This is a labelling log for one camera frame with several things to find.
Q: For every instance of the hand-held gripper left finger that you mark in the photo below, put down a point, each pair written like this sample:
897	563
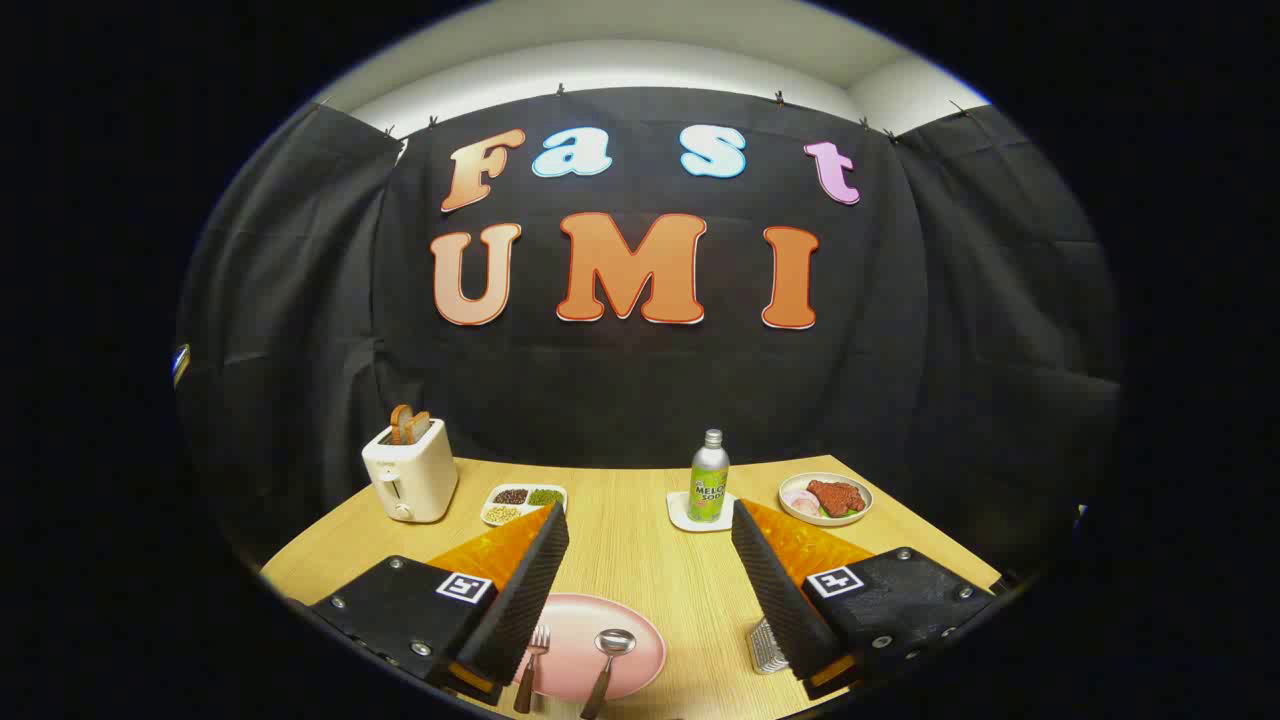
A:
520	600

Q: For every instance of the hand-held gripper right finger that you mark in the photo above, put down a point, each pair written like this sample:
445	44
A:
780	590

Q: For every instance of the white oval plate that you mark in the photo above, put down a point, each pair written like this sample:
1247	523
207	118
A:
795	512

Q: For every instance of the pink round plate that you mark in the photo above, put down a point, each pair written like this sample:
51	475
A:
580	660

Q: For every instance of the sliced pink ham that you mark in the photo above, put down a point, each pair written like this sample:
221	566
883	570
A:
800	500

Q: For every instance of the white divided dish with beans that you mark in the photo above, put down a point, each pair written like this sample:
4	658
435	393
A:
522	505

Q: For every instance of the green vegetable garnish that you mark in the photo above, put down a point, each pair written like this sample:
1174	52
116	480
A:
845	512

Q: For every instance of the red-brown meat piece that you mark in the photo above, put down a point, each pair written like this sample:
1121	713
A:
836	496

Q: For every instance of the white square coaster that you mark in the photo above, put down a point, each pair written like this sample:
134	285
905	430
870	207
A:
680	515

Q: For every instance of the green soda bottle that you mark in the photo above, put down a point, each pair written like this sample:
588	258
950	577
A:
709	480

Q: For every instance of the white toaster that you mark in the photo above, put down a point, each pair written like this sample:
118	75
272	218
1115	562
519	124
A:
415	480

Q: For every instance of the brown toast slice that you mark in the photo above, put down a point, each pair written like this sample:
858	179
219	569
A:
420	426
399	424

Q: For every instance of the black backdrop cloth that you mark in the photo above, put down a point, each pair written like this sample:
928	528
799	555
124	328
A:
640	400

